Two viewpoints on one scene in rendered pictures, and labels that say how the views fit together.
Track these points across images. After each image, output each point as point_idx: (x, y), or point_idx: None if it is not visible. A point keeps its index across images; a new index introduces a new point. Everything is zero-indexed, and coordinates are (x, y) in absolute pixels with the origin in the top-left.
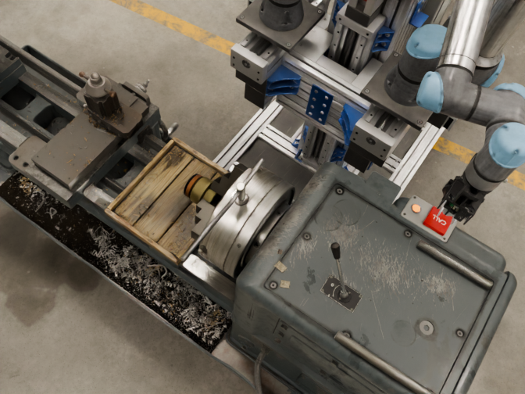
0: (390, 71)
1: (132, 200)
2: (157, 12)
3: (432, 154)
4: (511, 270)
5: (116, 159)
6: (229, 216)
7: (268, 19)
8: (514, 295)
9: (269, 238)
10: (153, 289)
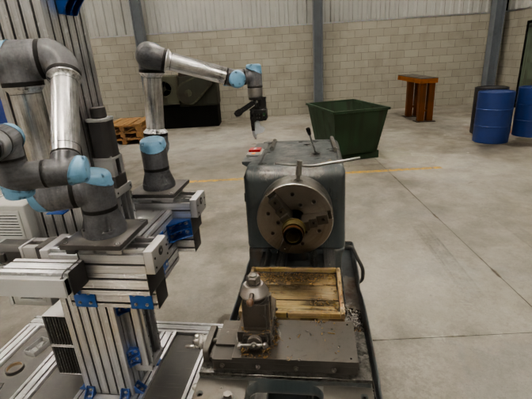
0: (154, 184)
1: (318, 310)
2: None
3: None
4: (181, 289)
5: None
6: (312, 184)
7: (122, 225)
8: (198, 284)
9: (309, 172)
10: None
